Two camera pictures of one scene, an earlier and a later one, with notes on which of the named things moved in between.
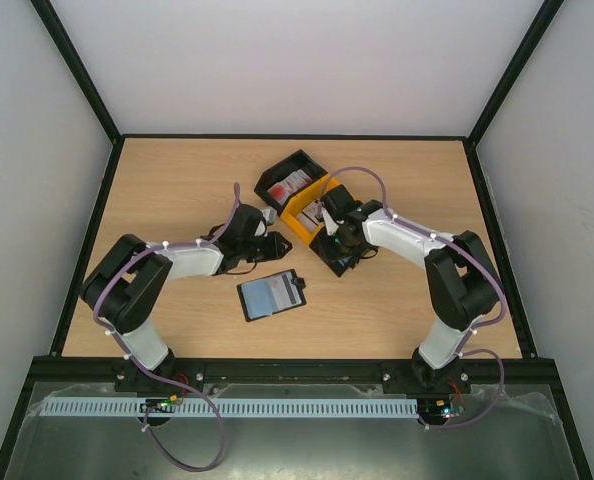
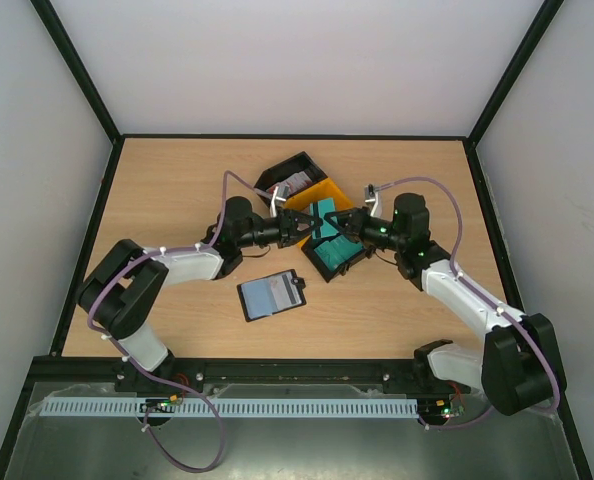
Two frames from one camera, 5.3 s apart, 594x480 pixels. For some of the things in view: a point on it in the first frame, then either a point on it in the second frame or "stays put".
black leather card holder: x=263 y=297 stays put
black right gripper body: x=337 y=251 to x=356 y=223
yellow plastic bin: x=300 y=202 stays put
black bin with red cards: x=279 y=183 stays put
